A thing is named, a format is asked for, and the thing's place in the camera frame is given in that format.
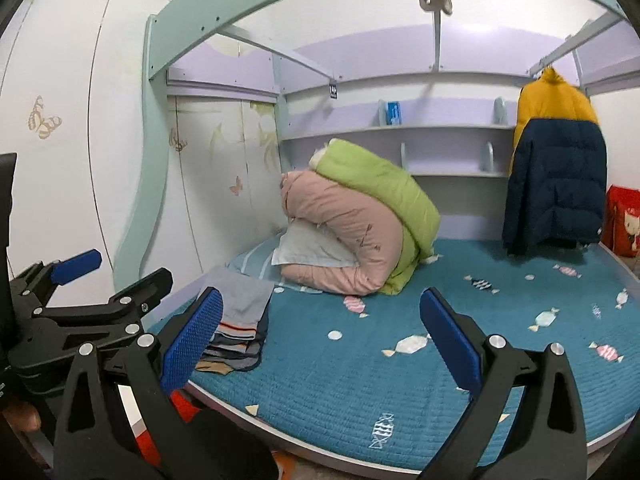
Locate grey navy baseball jacket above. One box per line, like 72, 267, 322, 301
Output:
195, 266, 274, 375

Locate person's left hand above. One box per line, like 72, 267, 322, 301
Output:
2, 403, 41, 434

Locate teal quilted bed cover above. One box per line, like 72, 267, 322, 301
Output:
189, 240, 639, 470

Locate red cartoon bag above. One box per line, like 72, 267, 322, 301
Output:
602, 185, 640, 258

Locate light blue pillow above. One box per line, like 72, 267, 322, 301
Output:
227, 219, 359, 294

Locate yellow navy puffer jacket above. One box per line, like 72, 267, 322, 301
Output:
502, 66, 608, 256

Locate green folded duvet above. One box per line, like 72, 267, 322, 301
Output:
309, 139, 440, 296

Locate pink folded duvet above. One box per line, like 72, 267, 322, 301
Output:
281, 170, 401, 296

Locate blue box on shelf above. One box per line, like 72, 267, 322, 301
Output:
386, 101, 402, 126

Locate mint green bed frame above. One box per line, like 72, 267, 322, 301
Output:
113, 0, 625, 288

